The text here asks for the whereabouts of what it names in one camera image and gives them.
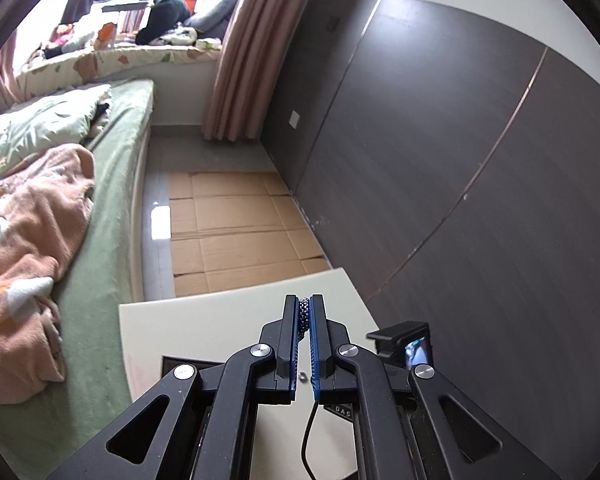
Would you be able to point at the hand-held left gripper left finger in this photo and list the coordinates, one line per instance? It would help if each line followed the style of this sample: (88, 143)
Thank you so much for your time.
(294, 340)

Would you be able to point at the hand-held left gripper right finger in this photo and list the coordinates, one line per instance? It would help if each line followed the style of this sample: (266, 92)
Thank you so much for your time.
(314, 340)

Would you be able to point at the white padded low table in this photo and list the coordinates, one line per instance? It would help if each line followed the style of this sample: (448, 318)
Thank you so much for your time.
(205, 320)

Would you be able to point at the flattened cardboard sheets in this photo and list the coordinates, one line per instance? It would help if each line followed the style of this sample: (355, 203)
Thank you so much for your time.
(240, 230)

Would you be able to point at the dark brown wardrobe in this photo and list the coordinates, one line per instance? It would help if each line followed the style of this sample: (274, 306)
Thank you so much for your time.
(430, 160)

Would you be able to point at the bed with green sheet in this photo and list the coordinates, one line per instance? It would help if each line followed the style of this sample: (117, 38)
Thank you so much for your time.
(110, 210)

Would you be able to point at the peach fleece blanket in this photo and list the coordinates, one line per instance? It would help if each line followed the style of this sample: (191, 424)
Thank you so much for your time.
(30, 220)

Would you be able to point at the pink curtain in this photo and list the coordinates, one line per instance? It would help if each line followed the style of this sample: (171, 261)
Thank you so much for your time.
(250, 50)
(0, 85)

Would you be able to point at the dark grey cloth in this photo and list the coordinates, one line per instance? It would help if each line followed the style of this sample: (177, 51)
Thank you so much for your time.
(102, 117)

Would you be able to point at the white patterned cloth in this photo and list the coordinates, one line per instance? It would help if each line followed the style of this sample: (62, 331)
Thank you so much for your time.
(185, 37)

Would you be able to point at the patterned window seat cushion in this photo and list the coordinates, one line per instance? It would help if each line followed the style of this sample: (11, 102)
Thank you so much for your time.
(130, 60)

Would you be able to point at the grey pillow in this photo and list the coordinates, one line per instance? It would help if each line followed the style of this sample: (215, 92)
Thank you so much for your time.
(215, 15)

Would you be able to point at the light green quilt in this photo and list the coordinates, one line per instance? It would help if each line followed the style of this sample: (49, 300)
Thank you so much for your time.
(30, 130)

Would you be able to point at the black cloth heap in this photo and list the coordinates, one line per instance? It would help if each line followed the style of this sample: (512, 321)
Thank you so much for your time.
(165, 17)

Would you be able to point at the orange and white carton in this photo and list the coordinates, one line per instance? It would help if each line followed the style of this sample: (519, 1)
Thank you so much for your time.
(107, 35)

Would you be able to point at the row of books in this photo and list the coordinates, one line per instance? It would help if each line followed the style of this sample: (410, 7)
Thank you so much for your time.
(132, 20)

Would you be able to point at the heap of toys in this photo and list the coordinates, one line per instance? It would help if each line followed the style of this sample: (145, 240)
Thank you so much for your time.
(70, 40)

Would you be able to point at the white wall switch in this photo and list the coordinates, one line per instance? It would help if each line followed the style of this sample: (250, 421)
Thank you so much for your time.
(295, 119)

